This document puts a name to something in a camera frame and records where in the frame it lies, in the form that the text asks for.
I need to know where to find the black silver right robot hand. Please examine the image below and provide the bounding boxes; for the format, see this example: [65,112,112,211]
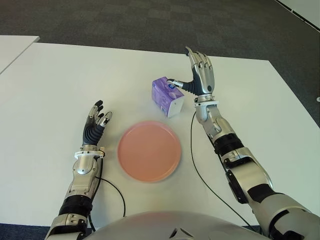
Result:
[166,46,216,96]

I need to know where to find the pink round plate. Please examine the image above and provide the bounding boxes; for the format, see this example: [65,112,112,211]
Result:
[117,120,183,183]

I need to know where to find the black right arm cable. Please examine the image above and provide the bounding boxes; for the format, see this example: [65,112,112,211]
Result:
[190,112,253,227]

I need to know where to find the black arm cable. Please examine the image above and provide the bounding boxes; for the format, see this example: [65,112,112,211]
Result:
[87,154,126,231]
[190,112,253,227]

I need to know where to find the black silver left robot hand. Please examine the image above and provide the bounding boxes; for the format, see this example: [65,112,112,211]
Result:
[82,99,114,146]

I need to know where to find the purple tissue paper pack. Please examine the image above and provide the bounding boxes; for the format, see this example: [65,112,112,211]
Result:
[151,76,186,119]

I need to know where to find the white side table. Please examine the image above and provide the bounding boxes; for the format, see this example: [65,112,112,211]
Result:
[0,35,41,75]

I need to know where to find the silver robot torso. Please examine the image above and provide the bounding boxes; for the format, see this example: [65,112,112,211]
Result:
[92,211,266,240]

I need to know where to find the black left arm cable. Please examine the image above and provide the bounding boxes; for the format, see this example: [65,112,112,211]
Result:
[87,154,126,231]

